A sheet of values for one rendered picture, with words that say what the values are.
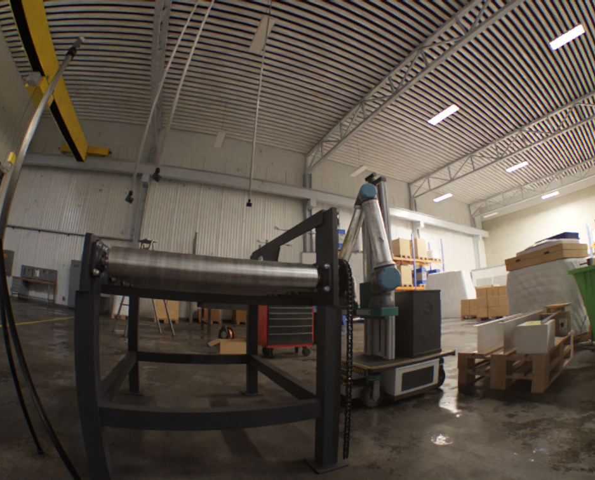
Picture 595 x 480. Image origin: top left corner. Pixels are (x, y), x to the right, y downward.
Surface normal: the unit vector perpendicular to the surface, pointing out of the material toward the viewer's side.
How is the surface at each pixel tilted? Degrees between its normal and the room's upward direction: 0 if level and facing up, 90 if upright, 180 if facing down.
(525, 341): 90
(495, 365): 90
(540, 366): 90
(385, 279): 95
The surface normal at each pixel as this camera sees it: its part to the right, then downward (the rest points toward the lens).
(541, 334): -0.89, -0.11
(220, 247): 0.41, -0.21
